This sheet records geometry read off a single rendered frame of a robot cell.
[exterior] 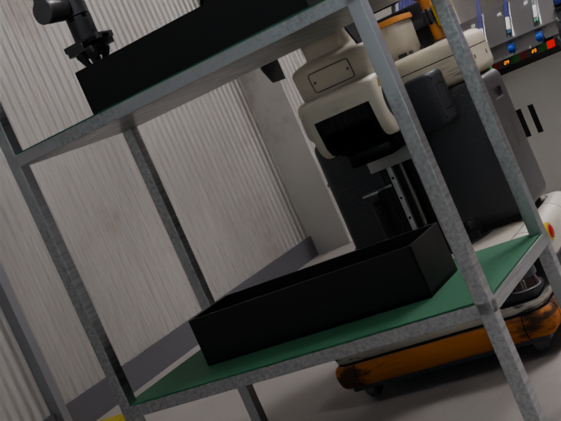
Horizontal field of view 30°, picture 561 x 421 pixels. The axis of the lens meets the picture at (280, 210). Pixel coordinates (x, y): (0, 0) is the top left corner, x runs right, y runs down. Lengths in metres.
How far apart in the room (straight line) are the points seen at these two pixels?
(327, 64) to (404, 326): 0.95
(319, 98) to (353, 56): 0.14
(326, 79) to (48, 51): 2.35
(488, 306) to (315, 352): 0.37
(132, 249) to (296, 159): 1.57
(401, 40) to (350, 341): 1.17
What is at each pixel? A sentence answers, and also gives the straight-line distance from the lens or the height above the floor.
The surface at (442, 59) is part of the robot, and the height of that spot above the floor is 0.76.
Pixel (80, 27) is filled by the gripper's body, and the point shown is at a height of 1.16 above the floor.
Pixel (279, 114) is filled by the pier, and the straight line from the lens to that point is 6.02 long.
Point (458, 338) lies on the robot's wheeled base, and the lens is 2.69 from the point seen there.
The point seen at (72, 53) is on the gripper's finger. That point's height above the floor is 1.11.
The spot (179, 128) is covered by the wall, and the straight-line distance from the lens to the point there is 5.42.
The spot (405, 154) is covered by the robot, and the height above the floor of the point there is 0.57.
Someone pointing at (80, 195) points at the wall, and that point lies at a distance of 4.64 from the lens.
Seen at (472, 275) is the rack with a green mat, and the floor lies 0.40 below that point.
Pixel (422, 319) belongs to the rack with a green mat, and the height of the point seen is 0.35.
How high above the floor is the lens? 0.78
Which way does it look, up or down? 4 degrees down
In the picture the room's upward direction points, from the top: 24 degrees counter-clockwise
